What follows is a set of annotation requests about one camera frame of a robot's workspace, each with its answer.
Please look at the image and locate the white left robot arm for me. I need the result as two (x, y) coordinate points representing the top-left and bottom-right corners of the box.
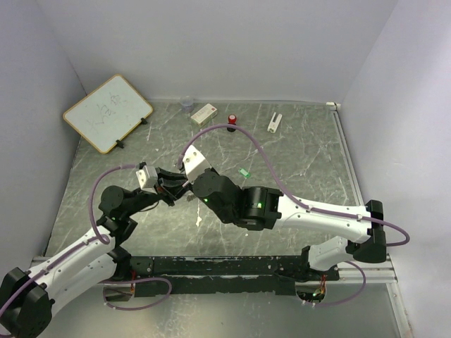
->
(1, 165), (190, 337)

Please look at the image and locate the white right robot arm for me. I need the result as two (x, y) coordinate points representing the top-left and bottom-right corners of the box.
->
(187, 168), (387, 280)

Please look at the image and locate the aluminium frame rail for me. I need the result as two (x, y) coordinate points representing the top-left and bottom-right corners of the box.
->
(326, 102), (397, 284)

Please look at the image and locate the small whiteboard with wooden frame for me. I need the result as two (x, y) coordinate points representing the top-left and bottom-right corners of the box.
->
(63, 74), (153, 154)

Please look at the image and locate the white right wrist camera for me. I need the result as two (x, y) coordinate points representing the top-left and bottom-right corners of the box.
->
(176, 144), (211, 186)

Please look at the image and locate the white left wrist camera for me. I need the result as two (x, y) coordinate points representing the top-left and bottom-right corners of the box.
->
(136, 165), (158, 192)

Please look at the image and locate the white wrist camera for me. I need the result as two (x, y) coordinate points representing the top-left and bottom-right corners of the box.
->
(176, 144), (211, 186)
(136, 165), (158, 192)

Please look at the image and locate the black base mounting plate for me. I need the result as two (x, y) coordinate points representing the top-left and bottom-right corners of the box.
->
(130, 256), (339, 297)

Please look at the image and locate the white stapler remover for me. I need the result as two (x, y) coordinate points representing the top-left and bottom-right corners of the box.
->
(267, 112), (283, 134)

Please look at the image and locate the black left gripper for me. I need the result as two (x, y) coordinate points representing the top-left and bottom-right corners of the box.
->
(124, 165), (187, 216)

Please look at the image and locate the green key tag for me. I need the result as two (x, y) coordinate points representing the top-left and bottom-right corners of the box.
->
(239, 168), (250, 177)

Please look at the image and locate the red and black stamp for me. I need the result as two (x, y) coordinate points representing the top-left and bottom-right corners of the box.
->
(227, 114), (237, 132)

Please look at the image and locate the white staples box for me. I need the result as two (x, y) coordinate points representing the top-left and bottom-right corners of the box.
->
(190, 104), (218, 127)

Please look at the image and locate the clear cup of paper clips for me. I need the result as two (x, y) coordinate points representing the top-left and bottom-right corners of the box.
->
(180, 96), (194, 113)

